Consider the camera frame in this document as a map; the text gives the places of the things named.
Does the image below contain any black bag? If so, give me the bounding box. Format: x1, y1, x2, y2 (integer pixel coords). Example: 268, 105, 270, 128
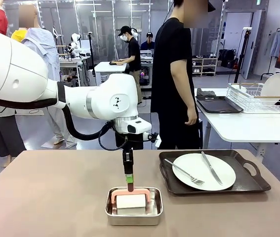
218, 48, 237, 69

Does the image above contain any mannequin with pale blue shirt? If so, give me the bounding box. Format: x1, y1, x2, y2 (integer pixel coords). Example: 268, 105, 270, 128
18, 4, 78, 149

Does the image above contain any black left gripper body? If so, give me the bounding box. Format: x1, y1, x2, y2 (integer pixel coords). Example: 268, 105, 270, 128
115, 133, 144, 151

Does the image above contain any grey hanging shirt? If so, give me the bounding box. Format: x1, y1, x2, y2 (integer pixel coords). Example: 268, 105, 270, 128
265, 31, 280, 59

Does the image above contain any round white plate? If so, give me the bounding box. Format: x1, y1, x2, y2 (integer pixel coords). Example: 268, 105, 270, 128
172, 153, 237, 191
260, 73, 280, 98

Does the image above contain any person's right forearm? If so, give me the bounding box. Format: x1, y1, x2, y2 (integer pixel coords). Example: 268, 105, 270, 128
178, 81, 199, 116

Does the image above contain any rectangular metal tin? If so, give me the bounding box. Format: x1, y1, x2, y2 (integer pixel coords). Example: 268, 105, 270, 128
104, 187, 164, 227

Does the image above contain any white shoe rack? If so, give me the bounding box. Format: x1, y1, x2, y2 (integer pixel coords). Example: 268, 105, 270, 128
191, 55, 218, 77

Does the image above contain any person in black cap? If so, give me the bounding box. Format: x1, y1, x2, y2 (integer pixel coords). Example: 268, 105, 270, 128
109, 25, 142, 104

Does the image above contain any dark brown serving tray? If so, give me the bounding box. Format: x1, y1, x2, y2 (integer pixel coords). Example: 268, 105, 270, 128
195, 95, 244, 114
159, 149, 272, 197

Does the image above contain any black clothes rack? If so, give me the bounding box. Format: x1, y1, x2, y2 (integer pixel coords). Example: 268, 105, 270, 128
260, 27, 280, 82

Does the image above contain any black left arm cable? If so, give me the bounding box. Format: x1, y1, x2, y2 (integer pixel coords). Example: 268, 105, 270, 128
0, 81, 130, 151

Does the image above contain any person's right hand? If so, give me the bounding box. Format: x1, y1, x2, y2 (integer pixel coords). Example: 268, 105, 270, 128
184, 108, 199, 126

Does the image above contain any white side table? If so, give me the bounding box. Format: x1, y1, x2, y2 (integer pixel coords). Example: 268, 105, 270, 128
194, 87, 280, 143

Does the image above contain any pink lint roller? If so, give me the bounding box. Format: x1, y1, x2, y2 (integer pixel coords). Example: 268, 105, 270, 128
111, 181, 156, 215

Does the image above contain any black light stand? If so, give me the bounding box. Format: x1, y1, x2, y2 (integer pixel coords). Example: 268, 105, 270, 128
87, 31, 97, 76

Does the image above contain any seated background person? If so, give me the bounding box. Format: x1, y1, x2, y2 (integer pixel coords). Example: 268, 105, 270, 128
140, 32, 156, 51

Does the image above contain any white standing background table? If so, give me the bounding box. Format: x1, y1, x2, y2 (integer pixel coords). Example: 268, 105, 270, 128
94, 61, 128, 75

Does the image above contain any person in black t-shirt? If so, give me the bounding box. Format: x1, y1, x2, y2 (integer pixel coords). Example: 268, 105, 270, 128
151, 0, 216, 150

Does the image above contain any silver fork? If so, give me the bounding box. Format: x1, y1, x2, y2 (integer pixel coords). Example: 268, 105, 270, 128
164, 158, 205, 186

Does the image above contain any person in yellow hoodie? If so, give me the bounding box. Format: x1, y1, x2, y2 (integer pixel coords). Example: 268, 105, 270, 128
11, 29, 28, 40

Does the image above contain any white wire dish rack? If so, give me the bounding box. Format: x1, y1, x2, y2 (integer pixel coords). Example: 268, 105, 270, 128
226, 82, 280, 114

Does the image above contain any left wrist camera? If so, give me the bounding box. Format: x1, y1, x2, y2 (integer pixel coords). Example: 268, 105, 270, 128
141, 132, 162, 149

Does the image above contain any mannequin with red coat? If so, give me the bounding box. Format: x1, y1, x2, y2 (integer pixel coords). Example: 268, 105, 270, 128
0, 0, 27, 168

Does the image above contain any white cutlery holder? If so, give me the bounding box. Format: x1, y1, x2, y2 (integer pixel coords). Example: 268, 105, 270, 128
230, 83, 248, 93

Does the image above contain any white background desk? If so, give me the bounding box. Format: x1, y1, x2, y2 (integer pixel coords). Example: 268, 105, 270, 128
59, 55, 91, 87

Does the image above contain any silver table knife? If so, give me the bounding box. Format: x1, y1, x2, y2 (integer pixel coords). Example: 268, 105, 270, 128
200, 151, 224, 186

